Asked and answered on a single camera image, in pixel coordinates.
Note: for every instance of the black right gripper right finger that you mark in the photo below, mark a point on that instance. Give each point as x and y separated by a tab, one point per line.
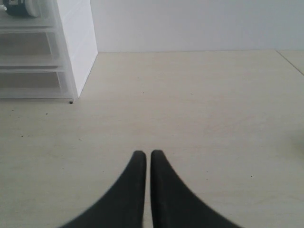
174	205

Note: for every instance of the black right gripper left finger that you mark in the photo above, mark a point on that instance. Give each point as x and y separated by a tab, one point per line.
122	206

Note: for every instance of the white teal medicine bottle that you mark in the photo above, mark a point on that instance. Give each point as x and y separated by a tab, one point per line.
22	8

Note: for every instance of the clear bottom wide drawer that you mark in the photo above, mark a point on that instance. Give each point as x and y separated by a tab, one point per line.
34	84

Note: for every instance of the clear wide drawer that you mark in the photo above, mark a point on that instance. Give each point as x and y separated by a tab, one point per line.
34	84
37	49

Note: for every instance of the white plastic drawer cabinet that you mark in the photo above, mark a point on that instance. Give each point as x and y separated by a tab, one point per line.
75	32

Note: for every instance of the clear middle wide drawer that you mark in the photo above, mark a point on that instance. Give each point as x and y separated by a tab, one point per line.
37	49

